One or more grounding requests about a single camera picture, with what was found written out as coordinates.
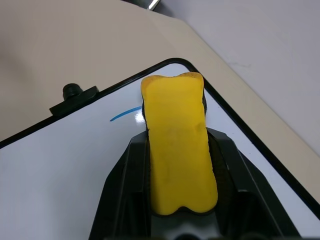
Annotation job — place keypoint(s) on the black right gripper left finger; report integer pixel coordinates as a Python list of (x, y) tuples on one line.
[(122, 180)]

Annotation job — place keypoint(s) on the black marker holder clip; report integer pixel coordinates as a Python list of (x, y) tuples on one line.
[(72, 98)]

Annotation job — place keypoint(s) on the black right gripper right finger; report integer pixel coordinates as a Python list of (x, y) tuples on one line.
[(250, 190)]

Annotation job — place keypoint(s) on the yellow foam whiteboard eraser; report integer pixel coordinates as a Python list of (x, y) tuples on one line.
[(177, 150)]

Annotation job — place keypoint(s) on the black-framed whiteboard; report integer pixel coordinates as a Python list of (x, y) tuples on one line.
[(62, 175)]

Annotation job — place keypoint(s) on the silver metal object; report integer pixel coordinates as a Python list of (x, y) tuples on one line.
[(153, 3)]

